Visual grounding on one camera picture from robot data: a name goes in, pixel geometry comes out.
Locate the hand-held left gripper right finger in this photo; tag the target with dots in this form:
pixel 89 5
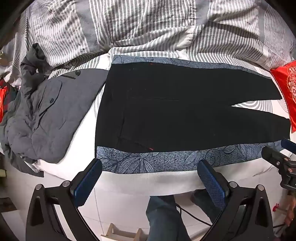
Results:
pixel 211 183

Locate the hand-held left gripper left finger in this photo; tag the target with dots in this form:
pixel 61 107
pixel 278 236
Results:
pixel 89 179

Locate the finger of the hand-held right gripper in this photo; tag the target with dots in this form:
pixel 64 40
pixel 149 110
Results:
pixel 290 144
pixel 274 156

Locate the black pants with floral trim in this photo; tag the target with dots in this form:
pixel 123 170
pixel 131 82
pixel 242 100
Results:
pixel 173 111

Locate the person's right leg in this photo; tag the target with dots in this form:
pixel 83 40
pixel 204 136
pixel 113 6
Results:
pixel 201 204

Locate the person's leg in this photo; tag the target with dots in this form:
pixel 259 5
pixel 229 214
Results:
pixel 201 204
pixel 164 220

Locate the person's left leg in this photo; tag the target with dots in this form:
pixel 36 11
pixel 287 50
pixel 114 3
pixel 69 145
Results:
pixel 164 220

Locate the red embroidered cushion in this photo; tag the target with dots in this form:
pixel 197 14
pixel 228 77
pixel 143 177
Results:
pixel 286 83

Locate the wooden stool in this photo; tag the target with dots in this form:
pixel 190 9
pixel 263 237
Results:
pixel 122 233

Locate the grey buttoned jacket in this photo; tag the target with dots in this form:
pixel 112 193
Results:
pixel 57 111

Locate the red cloth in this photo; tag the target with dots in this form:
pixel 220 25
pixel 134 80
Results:
pixel 2 102

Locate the dark grey garment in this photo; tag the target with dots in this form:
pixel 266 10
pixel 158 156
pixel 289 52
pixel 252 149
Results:
pixel 34 67

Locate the grey striped duvet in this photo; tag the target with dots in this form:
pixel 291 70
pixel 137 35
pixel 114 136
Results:
pixel 138 23

